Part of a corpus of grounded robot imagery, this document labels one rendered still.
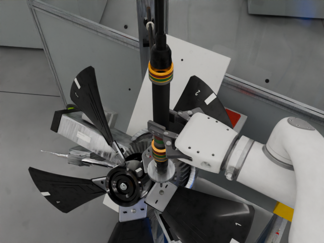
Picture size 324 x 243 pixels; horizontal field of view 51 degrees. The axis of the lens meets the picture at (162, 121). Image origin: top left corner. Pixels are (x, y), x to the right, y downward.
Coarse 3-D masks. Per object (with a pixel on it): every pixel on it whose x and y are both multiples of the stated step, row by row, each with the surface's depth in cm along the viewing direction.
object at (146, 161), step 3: (150, 147) 100; (147, 150) 100; (150, 150) 98; (144, 153) 100; (150, 153) 98; (144, 156) 100; (144, 159) 99; (147, 159) 97; (150, 159) 96; (153, 159) 95; (144, 162) 98; (147, 162) 96; (144, 165) 97; (147, 165) 96; (144, 168) 96; (147, 168) 95; (144, 171) 95; (147, 171) 94
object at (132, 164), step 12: (132, 156) 104; (120, 168) 94; (132, 168) 93; (108, 180) 96; (120, 180) 95; (132, 180) 93; (144, 180) 94; (108, 192) 96; (120, 192) 95; (132, 192) 93; (144, 192) 94; (120, 204) 95; (132, 204) 94
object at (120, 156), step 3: (114, 144) 97; (114, 147) 101; (117, 147) 97; (114, 150) 105; (117, 150) 99; (120, 153) 97; (117, 156) 105; (120, 156) 100; (120, 159) 103; (123, 159) 97
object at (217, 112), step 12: (192, 84) 94; (204, 84) 91; (180, 96) 97; (192, 96) 93; (204, 96) 90; (216, 96) 87; (180, 108) 95; (192, 108) 91; (204, 108) 88; (216, 108) 86; (228, 120) 83; (180, 132) 90
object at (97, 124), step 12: (84, 72) 96; (72, 84) 105; (84, 84) 98; (96, 84) 94; (72, 96) 109; (84, 96) 101; (96, 96) 95; (84, 108) 107; (96, 108) 97; (96, 120) 100; (108, 132) 96; (108, 144) 104
